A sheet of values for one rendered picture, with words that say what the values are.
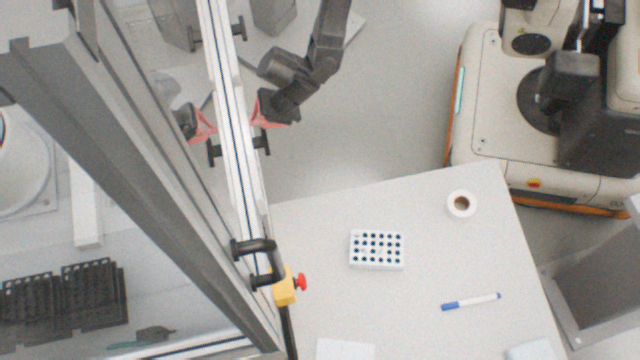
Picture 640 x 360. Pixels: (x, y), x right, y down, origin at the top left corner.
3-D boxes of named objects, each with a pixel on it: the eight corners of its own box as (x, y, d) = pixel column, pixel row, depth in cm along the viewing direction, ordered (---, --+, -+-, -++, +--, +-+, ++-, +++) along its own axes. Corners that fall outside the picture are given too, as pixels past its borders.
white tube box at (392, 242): (402, 236, 149) (404, 231, 146) (402, 270, 146) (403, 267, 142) (350, 233, 150) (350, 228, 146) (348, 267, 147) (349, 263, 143)
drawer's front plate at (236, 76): (227, 5, 168) (220, -22, 158) (245, 98, 157) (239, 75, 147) (221, 6, 168) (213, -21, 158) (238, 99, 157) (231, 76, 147)
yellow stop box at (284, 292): (293, 270, 139) (291, 262, 132) (300, 302, 136) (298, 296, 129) (271, 275, 138) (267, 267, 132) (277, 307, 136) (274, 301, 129)
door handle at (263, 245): (285, 268, 86) (272, 226, 69) (289, 286, 85) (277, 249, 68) (250, 275, 86) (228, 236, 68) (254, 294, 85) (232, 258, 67)
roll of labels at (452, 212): (469, 192, 153) (472, 186, 149) (477, 219, 150) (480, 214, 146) (441, 198, 152) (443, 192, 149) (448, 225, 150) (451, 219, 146)
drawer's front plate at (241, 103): (247, 107, 156) (240, 84, 146) (267, 214, 146) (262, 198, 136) (240, 108, 156) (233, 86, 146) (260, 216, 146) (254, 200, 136)
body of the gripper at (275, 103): (254, 90, 135) (274, 72, 130) (292, 99, 142) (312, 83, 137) (259, 116, 133) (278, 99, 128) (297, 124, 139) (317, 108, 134)
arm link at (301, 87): (323, 93, 128) (324, 72, 131) (295, 78, 125) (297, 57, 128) (303, 109, 133) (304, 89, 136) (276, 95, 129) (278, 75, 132)
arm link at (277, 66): (340, 64, 124) (331, 45, 131) (293, 37, 118) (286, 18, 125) (306, 110, 129) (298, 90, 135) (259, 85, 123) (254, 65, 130)
